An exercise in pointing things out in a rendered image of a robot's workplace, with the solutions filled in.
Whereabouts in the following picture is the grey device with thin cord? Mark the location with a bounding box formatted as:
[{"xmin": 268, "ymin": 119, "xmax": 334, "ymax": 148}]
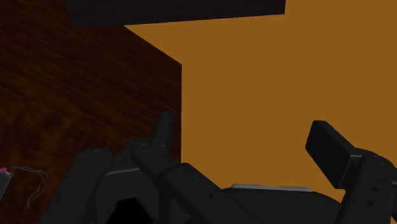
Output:
[{"xmin": 0, "ymin": 165, "xmax": 50, "ymax": 215}]

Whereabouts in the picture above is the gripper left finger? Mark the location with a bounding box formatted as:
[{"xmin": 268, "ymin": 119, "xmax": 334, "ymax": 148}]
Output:
[{"xmin": 37, "ymin": 112, "xmax": 258, "ymax": 224}]

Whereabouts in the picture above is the dark wooden table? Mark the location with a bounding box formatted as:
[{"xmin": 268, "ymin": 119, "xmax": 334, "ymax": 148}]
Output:
[{"xmin": 0, "ymin": 0, "xmax": 183, "ymax": 224}]

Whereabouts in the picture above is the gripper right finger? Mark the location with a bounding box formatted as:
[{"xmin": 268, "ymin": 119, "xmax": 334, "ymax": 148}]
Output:
[{"xmin": 305, "ymin": 120, "xmax": 397, "ymax": 224}]

